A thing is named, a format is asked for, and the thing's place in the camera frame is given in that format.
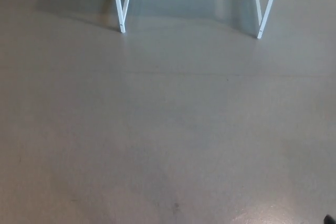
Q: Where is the white table with metal legs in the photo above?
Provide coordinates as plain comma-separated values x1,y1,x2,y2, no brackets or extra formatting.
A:
110,0,284,39

